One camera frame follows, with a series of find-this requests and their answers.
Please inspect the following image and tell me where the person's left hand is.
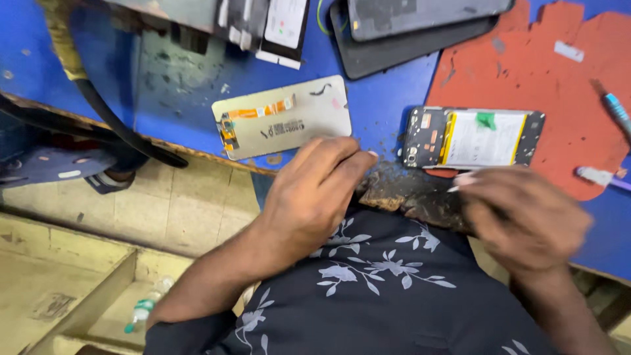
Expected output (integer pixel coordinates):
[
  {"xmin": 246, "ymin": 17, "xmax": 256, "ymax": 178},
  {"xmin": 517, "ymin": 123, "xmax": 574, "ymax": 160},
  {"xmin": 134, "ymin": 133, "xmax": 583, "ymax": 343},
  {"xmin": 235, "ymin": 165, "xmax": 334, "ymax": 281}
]
[{"xmin": 255, "ymin": 136, "xmax": 379, "ymax": 263}]

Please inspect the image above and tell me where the person's right hand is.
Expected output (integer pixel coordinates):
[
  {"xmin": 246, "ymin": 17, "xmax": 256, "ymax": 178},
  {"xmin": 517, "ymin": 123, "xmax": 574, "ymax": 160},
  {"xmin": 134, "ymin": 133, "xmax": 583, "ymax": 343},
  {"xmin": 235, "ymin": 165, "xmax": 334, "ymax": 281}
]
[{"xmin": 446, "ymin": 166, "xmax": 593, "ymax": 278}]

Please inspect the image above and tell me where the opened phone with battery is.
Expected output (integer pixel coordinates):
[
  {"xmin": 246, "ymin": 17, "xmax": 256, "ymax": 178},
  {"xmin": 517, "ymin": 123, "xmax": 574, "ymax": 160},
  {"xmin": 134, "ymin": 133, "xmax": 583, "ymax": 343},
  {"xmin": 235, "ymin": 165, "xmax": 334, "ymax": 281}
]
[{"xmin": 401, "ymin": 106, "xmax": 546, "ymax": 171}]

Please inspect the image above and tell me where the silver phone display panel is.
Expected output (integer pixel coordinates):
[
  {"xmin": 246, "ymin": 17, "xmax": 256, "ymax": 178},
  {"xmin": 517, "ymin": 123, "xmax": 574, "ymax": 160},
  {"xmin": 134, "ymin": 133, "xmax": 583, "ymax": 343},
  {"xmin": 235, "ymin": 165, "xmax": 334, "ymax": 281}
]
[{"xmin": 211, "ymin": 75, "xmax": 353, "ymax": 161}]

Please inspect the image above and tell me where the black phone back cover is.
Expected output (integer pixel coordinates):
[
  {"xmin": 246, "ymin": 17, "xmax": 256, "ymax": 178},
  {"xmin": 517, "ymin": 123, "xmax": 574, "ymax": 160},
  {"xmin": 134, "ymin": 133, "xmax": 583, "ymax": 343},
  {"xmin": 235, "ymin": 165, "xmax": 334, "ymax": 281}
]
[{"xmin": 329, "ymin": 0, "xmax": 500, "ymax": 81}]

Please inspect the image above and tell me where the red work mat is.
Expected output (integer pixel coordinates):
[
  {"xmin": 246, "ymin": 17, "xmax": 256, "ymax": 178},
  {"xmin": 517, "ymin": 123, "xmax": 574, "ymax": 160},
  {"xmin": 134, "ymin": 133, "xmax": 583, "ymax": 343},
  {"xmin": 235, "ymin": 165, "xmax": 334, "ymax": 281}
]
[{"xmin": 425, "ymin": 0, "xmax": 631, "ymax": 202}]

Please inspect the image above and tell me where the purple toothbrush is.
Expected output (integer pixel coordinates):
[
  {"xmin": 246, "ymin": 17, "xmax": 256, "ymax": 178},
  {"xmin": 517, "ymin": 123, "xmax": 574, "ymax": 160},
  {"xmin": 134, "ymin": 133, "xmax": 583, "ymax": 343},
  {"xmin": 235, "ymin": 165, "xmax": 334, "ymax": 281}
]
[{"xmin": 576, "ymin": 166, "xmax": 631, "ymax": 192}]

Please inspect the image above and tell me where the dark floral shirt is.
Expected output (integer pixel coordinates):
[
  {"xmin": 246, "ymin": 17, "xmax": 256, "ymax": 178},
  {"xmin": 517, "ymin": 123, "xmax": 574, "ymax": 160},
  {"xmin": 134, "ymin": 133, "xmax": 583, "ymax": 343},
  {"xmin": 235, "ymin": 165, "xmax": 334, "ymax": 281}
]
[{"xmin": 143, "ymin": 201, "xmax": 560, "ymax": 355}]

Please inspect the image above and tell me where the stack of phone screens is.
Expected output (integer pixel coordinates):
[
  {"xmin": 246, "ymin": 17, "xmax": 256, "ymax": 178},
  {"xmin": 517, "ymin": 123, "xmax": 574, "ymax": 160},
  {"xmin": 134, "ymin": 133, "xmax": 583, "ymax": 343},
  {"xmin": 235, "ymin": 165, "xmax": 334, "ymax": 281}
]
[{"xmin": 215, "ymin": 0, "xmax": 311, "ymax": 71}]

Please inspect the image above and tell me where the dark grey phone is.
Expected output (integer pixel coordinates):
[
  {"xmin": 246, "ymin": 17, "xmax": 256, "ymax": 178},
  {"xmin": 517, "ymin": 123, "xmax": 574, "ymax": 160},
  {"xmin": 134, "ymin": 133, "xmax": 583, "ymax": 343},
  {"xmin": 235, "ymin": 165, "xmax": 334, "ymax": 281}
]
[{"xmin": 347, "ymin": 0, "xmax": 515, "ymax": 42}]

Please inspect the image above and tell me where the blue hand tool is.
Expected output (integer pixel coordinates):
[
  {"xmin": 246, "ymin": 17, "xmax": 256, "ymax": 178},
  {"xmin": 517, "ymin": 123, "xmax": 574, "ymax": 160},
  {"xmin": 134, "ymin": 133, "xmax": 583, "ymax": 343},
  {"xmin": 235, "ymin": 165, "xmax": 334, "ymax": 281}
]
[{"xmin": 603, "ymin": 92, "xmax": 631, "ymax": 145}]

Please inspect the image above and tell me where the white tape strip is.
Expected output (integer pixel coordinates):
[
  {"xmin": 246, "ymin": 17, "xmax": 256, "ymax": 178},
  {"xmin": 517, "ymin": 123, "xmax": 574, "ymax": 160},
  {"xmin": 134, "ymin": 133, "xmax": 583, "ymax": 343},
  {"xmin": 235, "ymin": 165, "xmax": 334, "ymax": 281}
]
[{"xmin": 553, "ymin": 40, "xmax": 585, "ymax": 63}]

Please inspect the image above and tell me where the grey metal machine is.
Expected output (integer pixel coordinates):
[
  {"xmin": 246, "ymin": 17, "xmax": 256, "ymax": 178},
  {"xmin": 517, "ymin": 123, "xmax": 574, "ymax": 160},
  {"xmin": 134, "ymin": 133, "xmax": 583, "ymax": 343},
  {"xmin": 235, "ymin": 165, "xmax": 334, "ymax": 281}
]
[{"xmin": 101, "ymin": 0, "xmax": 222, "ymax": 56}]

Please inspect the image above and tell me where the clear plastic bottle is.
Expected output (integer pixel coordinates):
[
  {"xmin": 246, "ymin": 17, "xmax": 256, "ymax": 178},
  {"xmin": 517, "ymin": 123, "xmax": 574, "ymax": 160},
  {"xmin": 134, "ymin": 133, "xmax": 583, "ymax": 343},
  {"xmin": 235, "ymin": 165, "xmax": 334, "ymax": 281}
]
[{"xmin": 124, "ymin": 275, "xmax": 175, "ymax": 334}]

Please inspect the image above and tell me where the wooden drawer unit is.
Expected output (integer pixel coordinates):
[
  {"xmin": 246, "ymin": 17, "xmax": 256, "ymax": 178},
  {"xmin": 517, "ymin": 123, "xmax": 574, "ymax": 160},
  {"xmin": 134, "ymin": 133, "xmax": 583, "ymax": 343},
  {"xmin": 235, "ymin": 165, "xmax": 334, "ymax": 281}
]
[{"xmin": 0, "ymin": 212, "xmax": 259, "ymax": 355}]

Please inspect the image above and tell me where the yellow wrapped pipe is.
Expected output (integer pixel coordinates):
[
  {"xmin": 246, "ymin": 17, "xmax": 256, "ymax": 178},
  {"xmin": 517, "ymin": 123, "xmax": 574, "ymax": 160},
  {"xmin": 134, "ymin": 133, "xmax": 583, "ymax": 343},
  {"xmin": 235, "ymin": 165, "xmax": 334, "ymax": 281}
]
[{"xmin": 36, "ymin": 0, "xmax": 90, "ymax": 83}]

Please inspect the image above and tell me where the green wire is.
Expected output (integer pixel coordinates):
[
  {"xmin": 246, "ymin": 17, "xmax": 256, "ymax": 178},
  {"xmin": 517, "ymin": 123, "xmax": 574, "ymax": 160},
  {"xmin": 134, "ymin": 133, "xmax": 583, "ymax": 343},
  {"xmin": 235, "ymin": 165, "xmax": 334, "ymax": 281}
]
[{"xmin": 316, "ymin": 0, "xmax": 349, "ymax": 36}]

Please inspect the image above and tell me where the black cable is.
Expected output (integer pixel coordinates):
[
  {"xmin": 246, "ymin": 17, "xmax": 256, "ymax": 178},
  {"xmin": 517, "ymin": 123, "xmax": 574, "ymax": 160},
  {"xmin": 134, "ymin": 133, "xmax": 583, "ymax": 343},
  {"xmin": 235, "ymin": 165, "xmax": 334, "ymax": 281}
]
[{"xmin": 73, "ymin": 78, "xmax": 189, "ymax": 169}]

